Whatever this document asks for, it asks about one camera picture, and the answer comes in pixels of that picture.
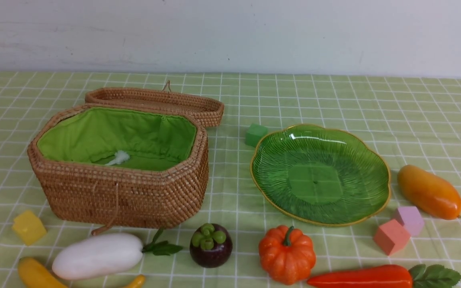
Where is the dark purple mangosteen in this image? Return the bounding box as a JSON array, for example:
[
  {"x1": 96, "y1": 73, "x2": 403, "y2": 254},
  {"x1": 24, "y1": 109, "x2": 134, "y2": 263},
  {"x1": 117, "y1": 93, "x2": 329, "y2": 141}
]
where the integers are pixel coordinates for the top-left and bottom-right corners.
[{"x1": 190, "y1": 223, "x2": 233, "y2": 268}]

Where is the orange toy pumpkin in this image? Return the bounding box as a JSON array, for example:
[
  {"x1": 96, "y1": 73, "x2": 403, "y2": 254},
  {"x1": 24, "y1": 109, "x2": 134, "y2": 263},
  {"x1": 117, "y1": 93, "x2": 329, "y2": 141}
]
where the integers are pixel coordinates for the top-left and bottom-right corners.
[{"x1": 259, "y1": 225, "x2": 317, "y2": 286}]

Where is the white radish with leaves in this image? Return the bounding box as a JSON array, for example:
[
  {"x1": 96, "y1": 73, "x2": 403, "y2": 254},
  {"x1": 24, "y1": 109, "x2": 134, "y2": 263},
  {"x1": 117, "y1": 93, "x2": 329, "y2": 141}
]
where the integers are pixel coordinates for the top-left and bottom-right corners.
[{"x1": 52, "y1": 230, "x2": 183, "y2": 280}]

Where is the orange yellow mango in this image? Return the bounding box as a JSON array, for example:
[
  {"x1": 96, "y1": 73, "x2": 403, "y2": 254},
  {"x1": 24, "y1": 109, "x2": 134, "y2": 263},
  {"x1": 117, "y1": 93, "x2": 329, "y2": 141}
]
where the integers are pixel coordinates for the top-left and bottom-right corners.
[{"x1": 397, "y1": 165, "x2": 461, "y2": 220}]

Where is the red carrot with leaves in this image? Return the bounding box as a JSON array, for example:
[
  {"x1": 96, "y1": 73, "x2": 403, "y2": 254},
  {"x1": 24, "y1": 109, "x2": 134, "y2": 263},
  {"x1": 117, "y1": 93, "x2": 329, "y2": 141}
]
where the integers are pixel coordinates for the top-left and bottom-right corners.
[{"x1": 307, "y1": 264, "x2": 461, "y2": 288}]

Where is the yellow banana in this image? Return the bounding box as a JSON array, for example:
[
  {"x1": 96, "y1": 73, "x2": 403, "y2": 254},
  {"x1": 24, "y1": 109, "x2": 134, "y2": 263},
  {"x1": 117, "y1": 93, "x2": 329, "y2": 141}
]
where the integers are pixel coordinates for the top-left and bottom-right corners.
[{"x1": 18, "y1": 256, "x2": 142, "y2": 288}]

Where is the green foam cube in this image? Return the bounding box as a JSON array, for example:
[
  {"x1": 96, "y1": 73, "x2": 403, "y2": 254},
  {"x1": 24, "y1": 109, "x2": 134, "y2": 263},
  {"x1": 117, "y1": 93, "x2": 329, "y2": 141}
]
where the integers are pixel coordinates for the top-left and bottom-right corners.
[{"x1": 245, "y1": 123, "x2": 269, "y2": 148}]

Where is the woven rattan basket lid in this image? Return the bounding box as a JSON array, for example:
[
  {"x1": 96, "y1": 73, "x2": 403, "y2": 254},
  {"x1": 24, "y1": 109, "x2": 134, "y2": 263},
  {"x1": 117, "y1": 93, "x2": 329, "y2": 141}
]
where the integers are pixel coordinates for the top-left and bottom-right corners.
[{"x1": 85, "y1": 81, "x2": 224, "y2": 127}]

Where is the green glass leaf plate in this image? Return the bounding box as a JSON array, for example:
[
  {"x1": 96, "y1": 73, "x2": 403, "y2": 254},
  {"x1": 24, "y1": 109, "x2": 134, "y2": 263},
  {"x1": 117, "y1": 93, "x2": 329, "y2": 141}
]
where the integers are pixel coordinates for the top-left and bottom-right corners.
[{"x1": 249, "y1": 124, "x2": 392, "y2": 227}]

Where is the woven rattan basket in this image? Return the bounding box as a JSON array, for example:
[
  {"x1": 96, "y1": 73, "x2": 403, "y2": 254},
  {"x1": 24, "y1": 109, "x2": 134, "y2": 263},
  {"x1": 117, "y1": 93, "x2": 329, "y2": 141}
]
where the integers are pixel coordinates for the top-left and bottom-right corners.
[{"x1": 27, "y1": 103, "x2": 210, "y2": 228}]

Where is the pink foam cube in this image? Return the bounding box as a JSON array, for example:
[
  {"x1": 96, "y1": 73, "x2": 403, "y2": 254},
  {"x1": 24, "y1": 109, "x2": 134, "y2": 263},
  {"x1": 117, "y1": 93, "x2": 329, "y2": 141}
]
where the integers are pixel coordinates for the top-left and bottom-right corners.
[{"x1": 373, "y1": 219, "x2": 411, "y2": 256}]

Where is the purple foam cube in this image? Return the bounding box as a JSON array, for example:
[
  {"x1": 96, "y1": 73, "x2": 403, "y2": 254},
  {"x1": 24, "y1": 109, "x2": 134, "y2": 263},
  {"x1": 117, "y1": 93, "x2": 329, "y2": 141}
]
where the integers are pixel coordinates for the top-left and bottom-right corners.
[{"x1": 393, "y1": 206, "x2": 425, "y2": 237}]

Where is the yellow foam cube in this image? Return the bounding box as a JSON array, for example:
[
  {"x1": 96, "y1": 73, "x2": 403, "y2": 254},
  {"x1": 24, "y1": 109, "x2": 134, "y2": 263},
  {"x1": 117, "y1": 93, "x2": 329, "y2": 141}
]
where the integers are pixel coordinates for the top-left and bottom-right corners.
[{"x1": 12, "y1": 210, "x2": 47, "y2": 246}]

